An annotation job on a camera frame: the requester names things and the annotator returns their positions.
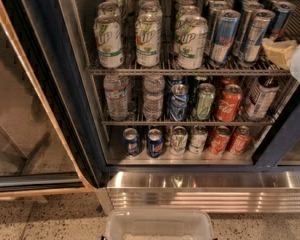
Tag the pepsi can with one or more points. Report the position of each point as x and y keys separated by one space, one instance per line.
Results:
x=131 y=142
x=154 y=143

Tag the coke can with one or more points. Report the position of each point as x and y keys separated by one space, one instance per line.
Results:
x=220 y=139
x=239 y=140

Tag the left 7up can bottom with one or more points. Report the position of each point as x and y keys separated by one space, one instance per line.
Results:
x=178 y=140

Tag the wire shelf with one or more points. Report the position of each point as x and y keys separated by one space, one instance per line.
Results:
x=168 y=63
x=137 y=118

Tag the second row right redbull can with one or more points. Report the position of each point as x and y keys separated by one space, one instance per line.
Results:
x=247 y=9

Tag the middle wire shelf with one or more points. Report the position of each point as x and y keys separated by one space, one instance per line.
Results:
x=137 y=118

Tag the right 7up can bottom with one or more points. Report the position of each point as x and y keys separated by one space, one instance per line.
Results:
x=198 y=139

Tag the second row left 7up can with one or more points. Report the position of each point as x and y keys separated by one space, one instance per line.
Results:
x=109 y=8

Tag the open glass fridge door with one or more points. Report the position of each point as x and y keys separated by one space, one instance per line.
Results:
x=39 y=151

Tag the red coca cola can middle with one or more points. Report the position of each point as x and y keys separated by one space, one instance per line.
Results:
x=228 y=103

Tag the front right 7up can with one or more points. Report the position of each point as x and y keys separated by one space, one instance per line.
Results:
x=192 y=42

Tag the dark blue fridge door frame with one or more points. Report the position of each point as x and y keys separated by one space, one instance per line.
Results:
x=283 y=135

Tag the left water bottle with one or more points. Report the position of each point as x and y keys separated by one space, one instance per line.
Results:
x=115 y=88

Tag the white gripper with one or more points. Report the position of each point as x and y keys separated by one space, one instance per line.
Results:
x=285 y=54

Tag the front middle 7up can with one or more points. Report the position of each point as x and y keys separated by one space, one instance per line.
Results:
x=147 y=40

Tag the clear plastic bin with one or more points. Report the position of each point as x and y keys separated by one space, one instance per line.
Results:
x=158 y=224

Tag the second row left redbull can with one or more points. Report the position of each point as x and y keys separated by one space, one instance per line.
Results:
x=215 y=8

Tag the green can middle shelf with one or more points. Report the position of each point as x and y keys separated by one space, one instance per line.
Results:
x=205 y=96

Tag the white labelled bottle middle shelf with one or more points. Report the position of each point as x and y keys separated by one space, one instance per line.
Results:
x=261 y=97

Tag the second row right 7up can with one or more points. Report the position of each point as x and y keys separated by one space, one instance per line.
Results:
x=182 y=14

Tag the left pepsi can bottom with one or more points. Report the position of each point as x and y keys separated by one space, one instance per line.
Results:
x=131 y=142

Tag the right pepsi can bottom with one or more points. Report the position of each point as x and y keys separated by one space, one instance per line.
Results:
x=154 y=143

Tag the right coke can bottom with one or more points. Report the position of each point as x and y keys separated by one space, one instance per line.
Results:
x=239 y=140

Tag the top wire shelf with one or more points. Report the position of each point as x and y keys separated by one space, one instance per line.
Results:
x=168 y=63

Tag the second row 7up can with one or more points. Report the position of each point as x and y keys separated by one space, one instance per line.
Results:
x=152 y=8
x=182 y=14
x=109 y=8

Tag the right water bottle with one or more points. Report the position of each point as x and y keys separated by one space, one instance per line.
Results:
x=153 y=96

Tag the left coke can bottom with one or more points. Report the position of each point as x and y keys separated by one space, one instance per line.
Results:
x=220 y=139

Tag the second row redbull can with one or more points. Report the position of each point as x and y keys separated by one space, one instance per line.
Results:
x=247 y=9
x=215 y=8

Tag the blue pepsi can middle shelf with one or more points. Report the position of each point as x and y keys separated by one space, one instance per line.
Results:
x=178 y=102

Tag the front left 7up can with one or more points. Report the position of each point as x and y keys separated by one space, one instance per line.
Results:
x=107 y=31

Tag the steel fridge bottom grille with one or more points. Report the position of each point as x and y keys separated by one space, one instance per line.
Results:
x=212 y=192

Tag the second row middle 7up can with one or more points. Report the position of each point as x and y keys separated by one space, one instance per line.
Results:
x=152 y=8

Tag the water bottle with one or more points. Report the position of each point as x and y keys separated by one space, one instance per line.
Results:
x=115 y=88
x=153 y=96

